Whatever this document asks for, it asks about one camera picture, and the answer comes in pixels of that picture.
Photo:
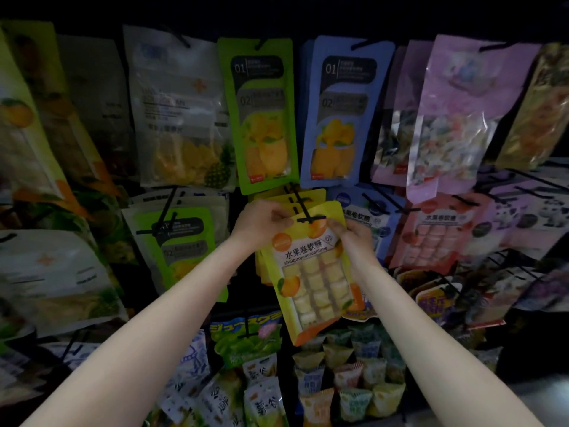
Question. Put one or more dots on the row of white blue pouches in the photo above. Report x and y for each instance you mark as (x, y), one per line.
(213, 387)

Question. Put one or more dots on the person's right forearm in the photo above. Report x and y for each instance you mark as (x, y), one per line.
(444, 351)

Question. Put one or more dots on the clear dark-fruit snack bag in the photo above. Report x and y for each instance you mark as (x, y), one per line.
(93, 111)

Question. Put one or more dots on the gold egg tart candy bag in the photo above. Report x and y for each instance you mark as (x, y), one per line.
(538, 115)

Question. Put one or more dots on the blue fruit roll candy packet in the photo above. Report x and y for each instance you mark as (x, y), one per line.
(382, 218)

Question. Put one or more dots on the purple cow candy bag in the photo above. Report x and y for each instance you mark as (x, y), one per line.
(493, 231)

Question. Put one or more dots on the pink marshmallow packet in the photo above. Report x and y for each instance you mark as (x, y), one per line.
(467, 120)

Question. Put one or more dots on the row of pale green pouches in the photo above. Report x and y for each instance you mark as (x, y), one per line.
(351, 378)

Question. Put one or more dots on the person's left hand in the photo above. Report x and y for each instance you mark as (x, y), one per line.
(262, 225)

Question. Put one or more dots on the blue dried mango packet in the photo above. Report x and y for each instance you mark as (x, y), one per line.
(347, 120)

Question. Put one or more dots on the white dried fruit pouch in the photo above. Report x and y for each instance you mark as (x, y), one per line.
(58, 280)

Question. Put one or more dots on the person's left forearm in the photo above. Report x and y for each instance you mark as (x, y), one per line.
(133, 351)

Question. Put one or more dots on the green dried mango packet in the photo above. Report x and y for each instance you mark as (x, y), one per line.
(260, 120)

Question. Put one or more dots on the person's right hand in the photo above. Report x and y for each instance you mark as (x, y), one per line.
(357, 246)

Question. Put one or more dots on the blue yellow curvy snack bag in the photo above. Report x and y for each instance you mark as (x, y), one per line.
(431, 302)

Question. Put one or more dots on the yellow orange-cube snack bag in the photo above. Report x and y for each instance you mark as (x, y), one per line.
(31, 138)
(311, 280)
(298, 198)

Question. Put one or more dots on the red sliced snack bag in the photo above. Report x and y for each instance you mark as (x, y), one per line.
(440, 235)

